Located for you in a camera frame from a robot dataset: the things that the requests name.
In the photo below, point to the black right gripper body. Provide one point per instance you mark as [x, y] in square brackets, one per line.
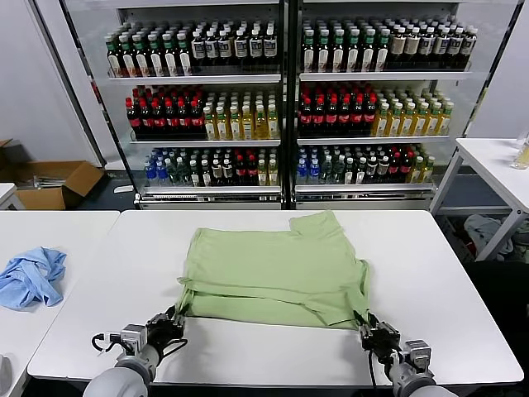
[380, 339]

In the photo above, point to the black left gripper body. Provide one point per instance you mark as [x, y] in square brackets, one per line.
[163, 331]

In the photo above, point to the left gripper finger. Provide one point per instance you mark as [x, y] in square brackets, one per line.
[182, 316]
[171, 313]

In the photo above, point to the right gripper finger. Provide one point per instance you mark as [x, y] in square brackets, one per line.
[375, 321]
[362, 328]

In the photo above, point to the light green t-shirt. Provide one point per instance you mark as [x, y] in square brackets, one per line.
[268, 269]

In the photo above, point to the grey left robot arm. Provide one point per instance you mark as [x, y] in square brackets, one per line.
[120, 380]

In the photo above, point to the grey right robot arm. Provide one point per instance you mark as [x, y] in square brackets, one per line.
[417, 386]

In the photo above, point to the grey clothes pile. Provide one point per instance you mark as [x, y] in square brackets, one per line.
[483, 231]

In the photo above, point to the glass door beverage cooler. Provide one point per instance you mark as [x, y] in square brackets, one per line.
[206, 202]
[363, 202]

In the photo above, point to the white cooler shelf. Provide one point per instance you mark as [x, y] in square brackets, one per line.
[384, 77]
[206, 189]
[206, 143]
[372, 140]
[194, 79]
[363, 187]

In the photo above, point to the white floor scrap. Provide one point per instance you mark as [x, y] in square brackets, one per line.
[123, 189]

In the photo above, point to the blue water bottle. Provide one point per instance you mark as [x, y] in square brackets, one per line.
[314, 171]
[150, 173]
[302, 171]
[161, 174]

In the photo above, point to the clear greenish water bottle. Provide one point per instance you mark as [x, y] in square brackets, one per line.
[183, 173]
[338, 170]
[172, 173]
[326, 170]

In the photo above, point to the small dark white cap bottle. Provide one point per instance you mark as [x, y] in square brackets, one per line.
[194, 173]
[360, 171]
[206, 173]
[349, 171]

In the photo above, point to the crumpled light blue shirt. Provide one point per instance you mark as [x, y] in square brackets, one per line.
[29, 281]

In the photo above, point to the small dark patterned label bottle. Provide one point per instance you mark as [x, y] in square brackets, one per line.
[383, 168]
[372, 169]
[217, 171]
[227, 171]

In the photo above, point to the small red cap cola bottle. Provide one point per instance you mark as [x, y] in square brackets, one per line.
[241, 171]
[406, 167]
[394, 167]
[252, 171]

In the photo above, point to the small yellow tea bottle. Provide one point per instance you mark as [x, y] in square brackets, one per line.
[427, 169]
[416, 170]
[273, 173]
[263, 173]

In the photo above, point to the open cardboard box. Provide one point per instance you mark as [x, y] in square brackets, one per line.
[78, 182]

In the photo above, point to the white plastic container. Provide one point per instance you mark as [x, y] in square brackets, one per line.
[4, 372]

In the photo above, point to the silver metal parts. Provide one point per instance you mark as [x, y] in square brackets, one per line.
[47, 181]

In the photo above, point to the yellow juice bottle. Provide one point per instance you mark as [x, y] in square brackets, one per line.
[420, 123]
[273, 124]
[382, 124]
[395, 124]
[444, 122]
[260, 126]
[211, 126]
[432, 123]
[408, 124]
[222, 126]
[247, 126]
[235, 126]

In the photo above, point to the white side table right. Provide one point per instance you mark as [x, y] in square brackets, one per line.
[487, 157]

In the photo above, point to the small white table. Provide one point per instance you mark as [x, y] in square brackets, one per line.
[6, 192]

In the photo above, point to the clear yellowish bottle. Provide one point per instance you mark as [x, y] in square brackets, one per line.
[521, 157]

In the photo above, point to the open glass cooler door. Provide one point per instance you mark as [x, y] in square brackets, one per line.
[497, 62]
[71, 82]

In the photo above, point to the green cap tea bottle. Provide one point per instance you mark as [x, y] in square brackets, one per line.
[309, 54]
[141, 58]
[184, 55]
[115, 58]
[170, 57]
[381, 55]
[323, 54]
[127, 58]
[368, 54]
[339, 54]
[353, 54]
[156, 58]

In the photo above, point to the dark bottle beige label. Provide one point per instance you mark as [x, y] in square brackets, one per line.
[412, 45]
[397, 45]

